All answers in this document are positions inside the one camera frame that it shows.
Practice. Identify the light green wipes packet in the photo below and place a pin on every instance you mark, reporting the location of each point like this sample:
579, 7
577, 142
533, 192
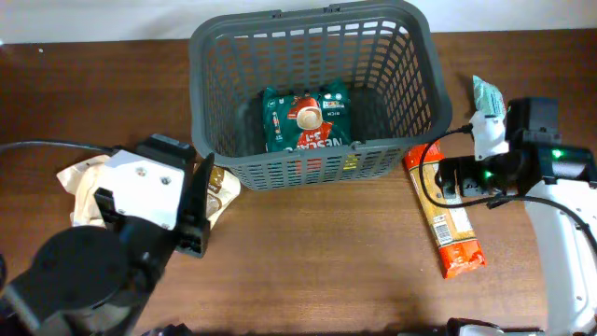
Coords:
488, 99

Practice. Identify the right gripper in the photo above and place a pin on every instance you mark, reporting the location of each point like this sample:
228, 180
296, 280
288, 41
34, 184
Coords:
450, 176

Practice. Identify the brown-top cookie bag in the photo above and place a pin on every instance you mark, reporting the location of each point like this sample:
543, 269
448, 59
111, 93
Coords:
222, 189

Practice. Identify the orange spaghetti packet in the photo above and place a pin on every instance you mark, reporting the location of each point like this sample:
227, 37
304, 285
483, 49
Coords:
457, 244

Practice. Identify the beige snack bag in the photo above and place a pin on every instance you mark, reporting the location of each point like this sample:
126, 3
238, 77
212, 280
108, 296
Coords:
82, 180

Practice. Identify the green Nescafe coffee bag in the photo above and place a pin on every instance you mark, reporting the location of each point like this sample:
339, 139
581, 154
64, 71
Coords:
307, 120

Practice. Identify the grey plastic basket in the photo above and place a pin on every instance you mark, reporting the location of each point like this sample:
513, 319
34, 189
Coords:
382, 51

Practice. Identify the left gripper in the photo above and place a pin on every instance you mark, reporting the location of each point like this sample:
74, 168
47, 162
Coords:
194, 224

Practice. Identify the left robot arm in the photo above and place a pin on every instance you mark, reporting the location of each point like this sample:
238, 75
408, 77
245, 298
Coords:
90, 280

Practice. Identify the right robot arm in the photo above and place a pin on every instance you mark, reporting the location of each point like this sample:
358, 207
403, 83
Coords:
560, 201

